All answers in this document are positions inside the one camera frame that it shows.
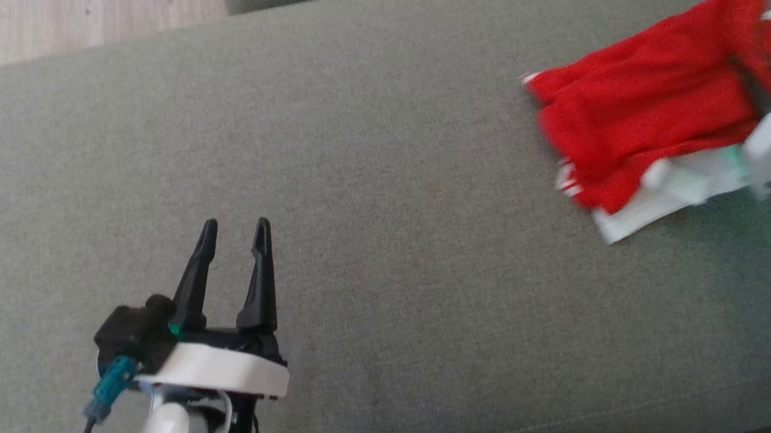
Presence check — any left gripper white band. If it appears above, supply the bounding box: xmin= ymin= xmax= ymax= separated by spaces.
xmin=122 ymin=213 xmax=293 ymax=412

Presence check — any large grey sofa seat cushion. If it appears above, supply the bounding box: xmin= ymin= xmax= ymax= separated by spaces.
xmin=0 ymin=0 xmax=771 ymax=433

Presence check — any left black cable teal plug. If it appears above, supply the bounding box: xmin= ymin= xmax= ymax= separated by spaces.
xmin=62 ymin=354 xmax=145 ymax=433

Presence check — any red jersey with white sleeves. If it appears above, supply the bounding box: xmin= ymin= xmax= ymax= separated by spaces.
xmin=513 ymin=0 xmax=771 ymax=252

